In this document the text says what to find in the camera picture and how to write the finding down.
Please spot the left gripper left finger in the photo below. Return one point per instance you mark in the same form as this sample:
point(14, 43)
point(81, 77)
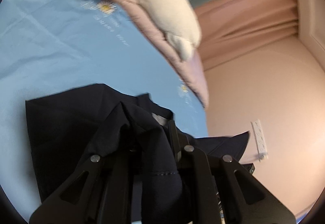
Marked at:
point(101, 190)

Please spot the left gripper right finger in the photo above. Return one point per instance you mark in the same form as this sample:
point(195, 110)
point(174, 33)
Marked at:
point(216, 188)

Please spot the navy blue collared jacket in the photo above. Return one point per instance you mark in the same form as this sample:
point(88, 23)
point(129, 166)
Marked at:
point(65, 129)

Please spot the pink folded quilt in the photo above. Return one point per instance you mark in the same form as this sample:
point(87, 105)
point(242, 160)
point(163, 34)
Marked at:
point(191, 71)

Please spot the light blue floral bedsheet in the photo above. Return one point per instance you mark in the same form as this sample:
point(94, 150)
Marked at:
point(49, 46)

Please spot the pink curtain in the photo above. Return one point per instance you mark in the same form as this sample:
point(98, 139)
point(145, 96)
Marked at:
point(231, 28)

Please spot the white fluffy pillow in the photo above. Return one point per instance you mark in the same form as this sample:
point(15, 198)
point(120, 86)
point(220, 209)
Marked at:
point(178, 22)

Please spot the white wall power strip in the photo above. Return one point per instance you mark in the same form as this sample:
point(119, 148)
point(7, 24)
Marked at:
point(260, 140)

